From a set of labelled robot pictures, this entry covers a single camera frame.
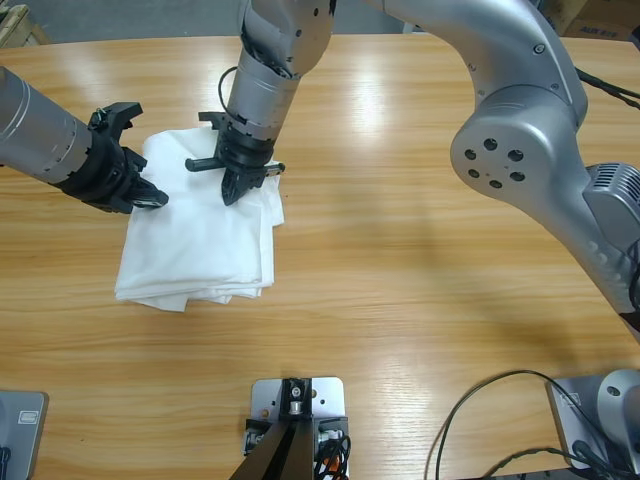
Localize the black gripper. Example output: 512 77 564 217
184 118 286 207
54 132 170 215

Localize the white T-shirt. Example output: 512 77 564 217
114 127 286 315

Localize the wooden pallet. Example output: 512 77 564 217
0 4 51 49

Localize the brown cardboard box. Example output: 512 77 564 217
559 0 640 39

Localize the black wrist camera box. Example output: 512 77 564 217
198 111 226 134
89 101 144 144

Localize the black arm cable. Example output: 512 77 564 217
217 66 640 116

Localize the white block with dark post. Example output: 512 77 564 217
229 377 351 480

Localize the grey base plate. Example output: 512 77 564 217
0 390 50 480
544 374 640 471

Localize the orange cable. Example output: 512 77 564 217
319 444 349 475

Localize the long looped black cable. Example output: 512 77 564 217
424 369 609 480

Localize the black base plug cable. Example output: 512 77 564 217
492 439 640 480

